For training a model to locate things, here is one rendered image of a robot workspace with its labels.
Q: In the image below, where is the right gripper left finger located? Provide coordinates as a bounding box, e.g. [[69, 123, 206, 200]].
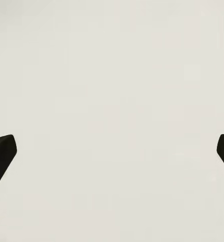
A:
[[0, 134, 17, 180]]

